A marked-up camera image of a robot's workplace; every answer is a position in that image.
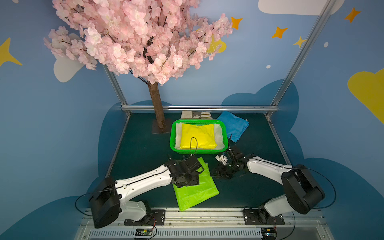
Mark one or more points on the lime green raincoat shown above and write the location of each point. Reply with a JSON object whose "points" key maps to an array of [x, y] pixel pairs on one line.
{"points": [[188, 197]]}

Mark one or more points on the aluminium frame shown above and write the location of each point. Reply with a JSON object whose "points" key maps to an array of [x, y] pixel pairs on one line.
{"points": [[199, 222]]}

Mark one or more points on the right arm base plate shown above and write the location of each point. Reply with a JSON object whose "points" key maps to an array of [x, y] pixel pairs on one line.
{"points": [[255, 217]]}

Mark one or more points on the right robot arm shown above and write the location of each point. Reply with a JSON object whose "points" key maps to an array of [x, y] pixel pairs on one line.
{"points": [[302, 192]]}

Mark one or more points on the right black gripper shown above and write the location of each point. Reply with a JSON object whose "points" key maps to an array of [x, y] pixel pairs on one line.
{"points": [[226, 167]]}

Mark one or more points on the left circuit board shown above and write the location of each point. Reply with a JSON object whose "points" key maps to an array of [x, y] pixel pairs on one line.
{"points": [[144, 233]]}

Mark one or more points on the circuit board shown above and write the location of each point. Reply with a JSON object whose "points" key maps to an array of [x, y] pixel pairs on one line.
{"points": [[269, 233], [144, 233]]}

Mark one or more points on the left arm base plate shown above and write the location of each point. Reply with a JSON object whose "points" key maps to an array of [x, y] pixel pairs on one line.
{"points": [[154, 218]]}

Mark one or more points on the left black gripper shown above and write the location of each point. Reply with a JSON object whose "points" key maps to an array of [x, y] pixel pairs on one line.
{"points": [[192, 169]]}

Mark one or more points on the white raincoat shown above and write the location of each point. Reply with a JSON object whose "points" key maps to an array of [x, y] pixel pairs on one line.
{"points": [[198, 137]]}

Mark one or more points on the beige work glove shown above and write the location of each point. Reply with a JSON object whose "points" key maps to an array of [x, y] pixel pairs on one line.
{"points": [[196, 115]]}

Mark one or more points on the green plastic basket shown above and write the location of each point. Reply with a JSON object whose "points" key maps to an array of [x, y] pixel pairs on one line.
{"points": [[172, 141]]}

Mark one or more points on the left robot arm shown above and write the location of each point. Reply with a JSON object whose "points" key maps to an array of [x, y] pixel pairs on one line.
{"points": [[113, 198]]}

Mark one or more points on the right circuit board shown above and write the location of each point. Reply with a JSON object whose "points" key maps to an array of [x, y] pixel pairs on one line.
{"points": [[269, 233]]}

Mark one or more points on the blue raincoat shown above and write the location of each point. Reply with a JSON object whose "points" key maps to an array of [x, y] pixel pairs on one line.
{"points": [[235, 126]]}

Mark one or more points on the yellow-green raincoat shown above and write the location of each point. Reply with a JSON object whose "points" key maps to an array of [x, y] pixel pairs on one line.
{"points": [[198, 137]]}

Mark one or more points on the pink cherry blossom tree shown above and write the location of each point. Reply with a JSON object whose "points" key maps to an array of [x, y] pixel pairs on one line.
{"points": [[152, 40]]}

